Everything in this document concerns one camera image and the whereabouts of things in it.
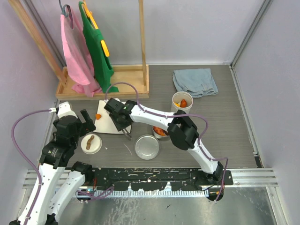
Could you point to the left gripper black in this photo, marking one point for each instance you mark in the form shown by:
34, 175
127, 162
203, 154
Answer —
88, 126

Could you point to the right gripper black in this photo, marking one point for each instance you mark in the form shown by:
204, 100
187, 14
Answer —
119, 126

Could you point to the round metal tin lid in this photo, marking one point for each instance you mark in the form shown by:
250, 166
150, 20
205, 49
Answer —
147, 147

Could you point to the round metal tin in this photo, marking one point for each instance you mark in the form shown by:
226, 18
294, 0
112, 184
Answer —
161, 137

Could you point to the orange fried chicken piece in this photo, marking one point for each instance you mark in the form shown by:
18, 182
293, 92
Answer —
159, 131

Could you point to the white cylindrical container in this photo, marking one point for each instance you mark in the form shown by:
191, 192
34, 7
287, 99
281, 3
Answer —
177, 97

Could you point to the blue cloth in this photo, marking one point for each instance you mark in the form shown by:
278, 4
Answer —
196, 82

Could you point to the metal tongs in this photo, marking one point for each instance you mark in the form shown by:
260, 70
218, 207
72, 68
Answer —
127, 134

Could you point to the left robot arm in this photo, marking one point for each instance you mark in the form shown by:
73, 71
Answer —
46, 204

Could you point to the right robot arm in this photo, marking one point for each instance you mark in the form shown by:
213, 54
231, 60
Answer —
185, 130

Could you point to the small orange carrot piece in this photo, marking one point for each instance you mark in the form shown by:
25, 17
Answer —
98, 116

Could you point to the white square plate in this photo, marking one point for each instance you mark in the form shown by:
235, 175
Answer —
105, 124

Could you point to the wooden clothes rack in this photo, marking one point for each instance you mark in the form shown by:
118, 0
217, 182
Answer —
136, 75

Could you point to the green apron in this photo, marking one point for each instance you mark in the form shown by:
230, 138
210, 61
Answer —
103, 70

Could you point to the pink apron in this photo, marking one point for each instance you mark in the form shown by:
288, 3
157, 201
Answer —
77, 57

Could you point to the orange shrimp piece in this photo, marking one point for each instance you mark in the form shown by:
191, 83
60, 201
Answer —
183, 103

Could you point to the yellow hanger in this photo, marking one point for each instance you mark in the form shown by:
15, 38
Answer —
94, 24

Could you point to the grey hanger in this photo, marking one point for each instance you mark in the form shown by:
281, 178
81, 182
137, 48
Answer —
66, 11

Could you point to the white lid brown handle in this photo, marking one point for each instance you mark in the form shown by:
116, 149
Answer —
91, 144

